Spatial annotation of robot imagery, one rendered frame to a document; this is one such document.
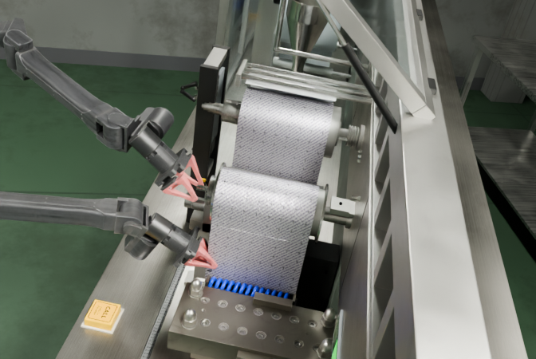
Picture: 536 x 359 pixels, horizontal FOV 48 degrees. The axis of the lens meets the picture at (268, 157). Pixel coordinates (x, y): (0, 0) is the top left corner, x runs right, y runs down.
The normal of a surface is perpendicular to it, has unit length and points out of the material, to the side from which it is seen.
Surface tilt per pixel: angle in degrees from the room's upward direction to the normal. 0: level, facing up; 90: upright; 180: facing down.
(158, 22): 90
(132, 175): 0
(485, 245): 0
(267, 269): 90
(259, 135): 92
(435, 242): 0
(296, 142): 92
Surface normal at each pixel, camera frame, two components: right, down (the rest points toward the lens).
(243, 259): -0.15, 0.53
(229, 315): 0.14, -0.83
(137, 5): 0.15, 0.56
